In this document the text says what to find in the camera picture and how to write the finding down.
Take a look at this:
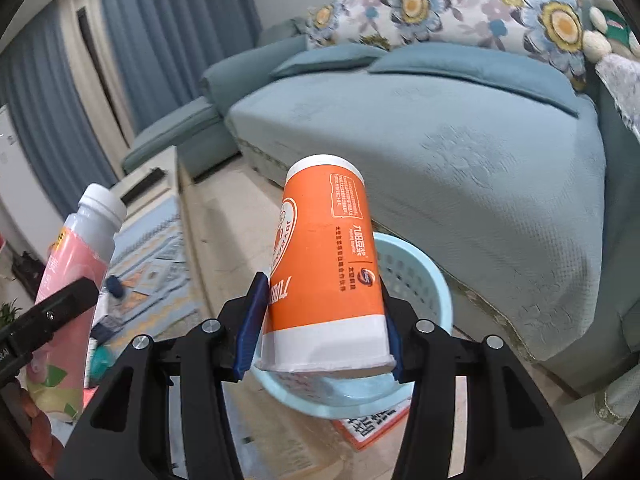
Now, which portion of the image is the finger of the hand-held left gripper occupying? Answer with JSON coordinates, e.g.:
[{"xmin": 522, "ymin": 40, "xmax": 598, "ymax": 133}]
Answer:
[{"xmin": 0, "ymin": 277, "xmax": 99, "ymax": 386}]

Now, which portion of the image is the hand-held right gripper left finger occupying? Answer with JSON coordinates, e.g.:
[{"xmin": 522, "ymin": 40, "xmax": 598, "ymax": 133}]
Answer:
[{"xmin": 55, "ymin": 271, "xmax": 271, "ymax": 480}]

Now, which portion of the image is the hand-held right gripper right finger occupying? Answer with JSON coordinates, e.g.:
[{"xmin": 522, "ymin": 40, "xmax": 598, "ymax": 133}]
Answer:
[{"xmin": 380, "ymin": 285, "xmax": 583, "ymax": 480}]

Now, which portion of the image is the light blue plastic basket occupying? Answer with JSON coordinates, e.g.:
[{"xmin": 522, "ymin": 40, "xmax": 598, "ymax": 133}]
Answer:
[{"xmin": 250, "ymin": 232, "xmax": 454, "ymax": 421}]

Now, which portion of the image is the pink drink bottle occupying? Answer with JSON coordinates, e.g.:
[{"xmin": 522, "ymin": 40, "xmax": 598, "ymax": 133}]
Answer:
[{"xmin": 25, "ymin": 183, "xmax": 128, "ymax": 423}]

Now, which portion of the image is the orange paper cup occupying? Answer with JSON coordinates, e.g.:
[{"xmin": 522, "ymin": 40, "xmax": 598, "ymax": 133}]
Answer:
[{"xmin": 252, "ymin": 155, "xmax": 399, "ymax": 378}]

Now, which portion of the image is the person's left hand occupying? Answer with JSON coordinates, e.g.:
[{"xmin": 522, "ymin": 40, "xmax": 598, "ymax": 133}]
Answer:
[{"xmin": 15, "ymin": 380, "xmax": 66, "ymax": 478}]

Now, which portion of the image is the green potted plant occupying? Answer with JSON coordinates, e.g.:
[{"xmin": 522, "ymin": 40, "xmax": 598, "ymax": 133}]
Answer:
[{"xmin": 0, "ymin": 299, "xmax": 22, "ymax": 333}]

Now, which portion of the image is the black guitar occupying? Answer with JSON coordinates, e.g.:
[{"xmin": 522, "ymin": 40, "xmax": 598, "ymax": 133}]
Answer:
[{"xmin": 10, "ymin": 252, "xmax": 47, "ymax": 302}]

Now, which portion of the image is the dark blue wrapper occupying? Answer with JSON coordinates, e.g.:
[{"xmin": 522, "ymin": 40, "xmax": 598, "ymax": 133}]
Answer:
[{"xmin": 91, "ymin": 314, "xmax": 121, "ymax": 343}]

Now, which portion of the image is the teal green object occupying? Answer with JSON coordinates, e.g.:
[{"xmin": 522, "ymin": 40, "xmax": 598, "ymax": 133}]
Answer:
[{"xmin": 87, "ymin": 345, "xmax": 119, "ymax": 387}]

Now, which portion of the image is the red white leaflet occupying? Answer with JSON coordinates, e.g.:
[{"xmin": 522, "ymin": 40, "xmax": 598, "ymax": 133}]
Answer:
[{"xmin": 332, "ymin": 402, "xmax": 414, "ymax": 451}]

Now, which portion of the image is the patterned blue rug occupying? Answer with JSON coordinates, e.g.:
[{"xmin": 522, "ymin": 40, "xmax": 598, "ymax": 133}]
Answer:
[{"xmin": 97, "ymin": 195, "xmax": 202, "ymax": 343}]

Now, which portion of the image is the white standing air conditioner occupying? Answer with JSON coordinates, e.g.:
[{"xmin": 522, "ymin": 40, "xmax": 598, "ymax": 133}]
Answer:
[{"xmin": 0, "ymin": 105, "xmax": 56, "ymax": 261}]

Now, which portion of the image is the black tray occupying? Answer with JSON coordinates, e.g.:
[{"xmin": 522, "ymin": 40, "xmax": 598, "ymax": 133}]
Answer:
[{"xmin": 124, "ymin": 167, "xmax": 166, "ymax": 201}]

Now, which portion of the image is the white coffee table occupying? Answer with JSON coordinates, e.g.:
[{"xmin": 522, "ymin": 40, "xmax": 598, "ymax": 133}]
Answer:
[{"xmin": 107, "ymin": 145, "xmax": 182, "ymax": 211}]

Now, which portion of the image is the blue sofa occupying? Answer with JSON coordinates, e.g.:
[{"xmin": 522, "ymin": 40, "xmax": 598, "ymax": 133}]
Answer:
[{"xmin": 122, "ymin": 20, "xmax": 640, "ymax": 396}]

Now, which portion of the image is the blue curtain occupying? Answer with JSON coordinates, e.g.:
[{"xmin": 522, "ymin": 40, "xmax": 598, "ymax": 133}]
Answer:
[
  {"xmin": 97, "ymin": 0, "xmax": 263, "ymax": 131},
  {"xmin": 0, "ymin": 10, "xmax": 119, "ymax": 221}
]

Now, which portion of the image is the blue pillow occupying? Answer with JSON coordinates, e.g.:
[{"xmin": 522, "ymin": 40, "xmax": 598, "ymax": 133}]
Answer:
[
  {"xmin": 270, "ymin": 42, "xmax": 388, "ymax": 79},
  {"xmin": 367, "ymin": 42, "xmax": 581, "ymax": 117}
]

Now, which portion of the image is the beige curtain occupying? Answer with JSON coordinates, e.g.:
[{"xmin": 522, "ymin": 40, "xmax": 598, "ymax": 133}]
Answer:
[{"xmin": 57, "ymin": 0, "xmax": 136, "ymax": 147}]

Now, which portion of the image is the white lace cloth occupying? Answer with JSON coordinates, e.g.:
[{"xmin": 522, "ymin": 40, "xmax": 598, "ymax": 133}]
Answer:
[{"xmin": 595, "ymin": 52, "xmax": 640, "ymax": 142}]

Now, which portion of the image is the floral bolster cushion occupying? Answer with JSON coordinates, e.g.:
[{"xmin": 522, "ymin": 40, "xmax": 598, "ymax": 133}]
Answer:
[{"xmin": 305, "ymin": 0, "xmax": 588, "ymax": 92}]

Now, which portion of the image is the white plush bear green shirt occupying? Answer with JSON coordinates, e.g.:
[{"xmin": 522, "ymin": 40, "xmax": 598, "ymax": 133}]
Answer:
[{"xmin": 582, "ymin": 5, "xmax": 640, "ymax": 64}]

